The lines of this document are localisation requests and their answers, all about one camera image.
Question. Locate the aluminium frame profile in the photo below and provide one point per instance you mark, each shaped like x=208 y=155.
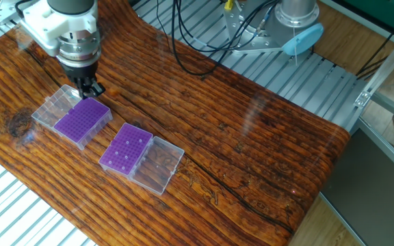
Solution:
x=388 y=72

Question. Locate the silver robot mounting plate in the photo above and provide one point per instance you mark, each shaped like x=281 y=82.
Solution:
x=252 y=39

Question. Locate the white wrist adapter housing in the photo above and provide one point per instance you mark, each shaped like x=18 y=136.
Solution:
x=36 y=24

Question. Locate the silver corner bracket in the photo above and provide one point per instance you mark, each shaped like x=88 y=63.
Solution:
x=362 y=99

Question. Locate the yellow connector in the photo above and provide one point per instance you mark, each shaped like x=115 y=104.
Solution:
x=229 y=4

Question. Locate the purple pipette tip holder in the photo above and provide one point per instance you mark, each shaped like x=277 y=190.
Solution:
x=81 y=123
x=125 y=154

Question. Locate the green board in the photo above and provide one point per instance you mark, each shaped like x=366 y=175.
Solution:
x=388 y=14

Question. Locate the light blue plastic piece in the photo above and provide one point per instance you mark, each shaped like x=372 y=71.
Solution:
x=303 y=39

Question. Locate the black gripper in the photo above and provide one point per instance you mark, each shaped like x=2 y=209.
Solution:
x=82 y=70

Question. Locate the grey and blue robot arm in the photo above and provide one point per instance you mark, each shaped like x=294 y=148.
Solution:
x=70 y=5

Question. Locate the glossy wood grain mat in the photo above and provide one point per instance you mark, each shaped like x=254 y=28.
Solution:
x=238 y=150

